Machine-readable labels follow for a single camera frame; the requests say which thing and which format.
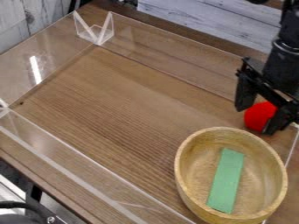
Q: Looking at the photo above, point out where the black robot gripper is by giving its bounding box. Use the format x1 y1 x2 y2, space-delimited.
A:
235 40 299 135

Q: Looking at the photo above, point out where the red plush strawberry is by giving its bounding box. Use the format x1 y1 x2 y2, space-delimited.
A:
244 101 276 132

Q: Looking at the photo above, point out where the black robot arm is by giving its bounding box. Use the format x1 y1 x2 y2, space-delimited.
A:
235 0 299 135

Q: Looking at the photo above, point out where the wooden bowl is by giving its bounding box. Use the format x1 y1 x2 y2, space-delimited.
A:
173 127 287 224

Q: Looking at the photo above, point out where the green rectangular block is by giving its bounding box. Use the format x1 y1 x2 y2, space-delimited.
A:
205 148 244 214

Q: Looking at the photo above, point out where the clear acrylic tray enclosure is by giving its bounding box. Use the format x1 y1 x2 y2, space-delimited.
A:
0 6 299 224

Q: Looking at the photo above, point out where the clear acrylic corner bracket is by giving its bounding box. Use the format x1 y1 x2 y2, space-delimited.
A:
72 11 114 46

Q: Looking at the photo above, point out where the black metal table frame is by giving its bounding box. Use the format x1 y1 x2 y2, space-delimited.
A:
0 158 80 224

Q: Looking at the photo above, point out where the black cable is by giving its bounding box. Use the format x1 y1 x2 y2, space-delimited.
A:
0 200 33 213

